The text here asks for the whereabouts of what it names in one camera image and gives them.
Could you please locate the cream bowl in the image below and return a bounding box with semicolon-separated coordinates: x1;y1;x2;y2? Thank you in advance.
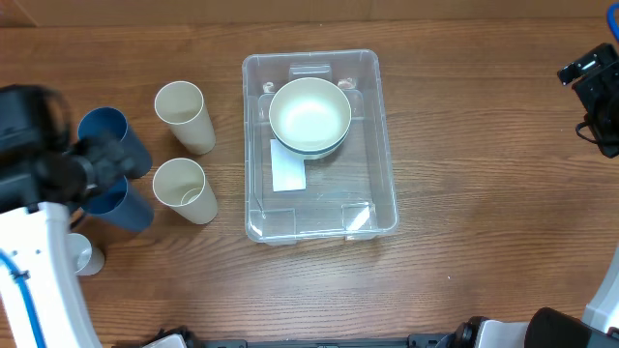
268;77;352;133

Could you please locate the dark blue tall cup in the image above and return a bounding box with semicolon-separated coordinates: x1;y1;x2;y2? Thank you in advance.
77;106;153;179
80;177;154;233

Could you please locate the dark blue tall cup lower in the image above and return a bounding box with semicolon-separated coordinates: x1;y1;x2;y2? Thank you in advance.
80;177;154;233

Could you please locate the white label sticker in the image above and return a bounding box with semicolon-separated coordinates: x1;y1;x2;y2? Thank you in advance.
270;139;307;192

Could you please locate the cream tall cup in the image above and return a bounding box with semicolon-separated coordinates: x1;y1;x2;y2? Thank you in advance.
154;81;216;155
152;158;219;224

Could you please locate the dark blue tall cup upper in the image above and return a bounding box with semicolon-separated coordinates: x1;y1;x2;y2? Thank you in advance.
77;106;153;179

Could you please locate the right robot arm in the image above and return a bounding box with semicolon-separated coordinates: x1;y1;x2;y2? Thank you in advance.
435;43;618;348

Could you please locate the cream tall cup lower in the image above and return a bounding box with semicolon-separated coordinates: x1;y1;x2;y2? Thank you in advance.
152;158;219;224

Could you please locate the clear plastic storage container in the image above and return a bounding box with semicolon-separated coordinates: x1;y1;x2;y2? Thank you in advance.
242;49;398;246

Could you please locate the dark blue bowl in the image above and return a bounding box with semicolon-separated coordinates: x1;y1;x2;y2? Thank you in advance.
273;130;349;160

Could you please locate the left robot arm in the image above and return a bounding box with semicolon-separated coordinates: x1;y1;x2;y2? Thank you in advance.
1;85;134;347

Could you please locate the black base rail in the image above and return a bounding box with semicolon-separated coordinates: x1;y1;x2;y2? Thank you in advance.
141;327;455;348

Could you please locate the grey small cup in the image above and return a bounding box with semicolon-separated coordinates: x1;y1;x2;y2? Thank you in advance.
67;233;104;276

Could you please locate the cream tall cup upper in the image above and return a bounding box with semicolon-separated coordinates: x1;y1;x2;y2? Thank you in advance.
154;81;216;155

